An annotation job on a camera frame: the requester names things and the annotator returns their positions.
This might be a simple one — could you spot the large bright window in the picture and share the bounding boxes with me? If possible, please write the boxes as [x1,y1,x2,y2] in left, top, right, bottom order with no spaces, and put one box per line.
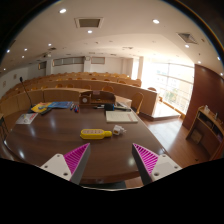
[141,61,195,115]

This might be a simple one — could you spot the wooden shelf unit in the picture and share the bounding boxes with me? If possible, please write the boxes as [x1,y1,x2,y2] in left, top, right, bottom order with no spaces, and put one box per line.
[185,105,224,161]

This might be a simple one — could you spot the low wooden platform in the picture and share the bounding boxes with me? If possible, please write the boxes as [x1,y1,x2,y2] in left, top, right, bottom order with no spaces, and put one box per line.
[139,101,182,122]

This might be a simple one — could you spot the black gooseneck microphone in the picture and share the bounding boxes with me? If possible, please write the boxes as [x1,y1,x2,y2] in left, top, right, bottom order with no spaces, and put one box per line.
[18,76,35,114]

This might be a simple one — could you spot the wooden desk organizer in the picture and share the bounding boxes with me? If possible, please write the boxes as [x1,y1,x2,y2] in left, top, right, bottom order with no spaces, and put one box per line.
[78,89,117,108]

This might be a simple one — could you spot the wooden chair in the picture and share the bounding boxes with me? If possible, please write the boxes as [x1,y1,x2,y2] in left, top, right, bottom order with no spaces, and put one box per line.
[130,91,145,115]

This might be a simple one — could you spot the yellow book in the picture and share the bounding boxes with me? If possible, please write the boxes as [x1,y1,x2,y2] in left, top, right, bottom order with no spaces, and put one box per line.
[30,102,53,114]

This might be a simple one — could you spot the black remote control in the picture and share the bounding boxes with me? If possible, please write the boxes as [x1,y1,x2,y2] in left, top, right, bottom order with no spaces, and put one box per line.
[39,107,53,117]

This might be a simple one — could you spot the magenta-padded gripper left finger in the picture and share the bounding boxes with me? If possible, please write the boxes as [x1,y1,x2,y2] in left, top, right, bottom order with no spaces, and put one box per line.
[39,142,92,186]

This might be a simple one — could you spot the rows of wooden lecture desks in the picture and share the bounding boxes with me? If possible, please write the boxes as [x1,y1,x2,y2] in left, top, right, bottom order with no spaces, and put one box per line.
[0,71,159,118]

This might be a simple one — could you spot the square ceiling vent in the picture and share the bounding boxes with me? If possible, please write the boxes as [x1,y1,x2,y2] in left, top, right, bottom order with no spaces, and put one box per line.
[74,17,104,29]
[176,32,199,45]

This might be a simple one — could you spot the white charger block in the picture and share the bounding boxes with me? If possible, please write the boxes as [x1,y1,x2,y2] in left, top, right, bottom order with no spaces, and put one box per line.
[112,124,128,136]

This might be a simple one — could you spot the white printed leaflet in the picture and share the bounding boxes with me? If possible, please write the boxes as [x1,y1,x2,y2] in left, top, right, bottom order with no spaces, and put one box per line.
[15,112,39,126]

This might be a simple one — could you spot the yellow power strip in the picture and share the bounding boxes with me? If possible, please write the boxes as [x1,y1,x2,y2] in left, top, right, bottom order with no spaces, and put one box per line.
[79,128,113,140]

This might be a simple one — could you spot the black handheld microphone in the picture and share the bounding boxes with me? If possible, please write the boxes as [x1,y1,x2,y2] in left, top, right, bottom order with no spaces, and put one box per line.
[103,103,115,112]

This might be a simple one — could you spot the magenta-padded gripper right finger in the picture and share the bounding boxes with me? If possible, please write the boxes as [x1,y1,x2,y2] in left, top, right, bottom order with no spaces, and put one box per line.
[131,143,183,186]

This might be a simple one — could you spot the round ceiling lights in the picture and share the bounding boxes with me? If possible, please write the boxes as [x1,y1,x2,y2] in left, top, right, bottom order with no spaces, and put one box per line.
[5,7,223,76]

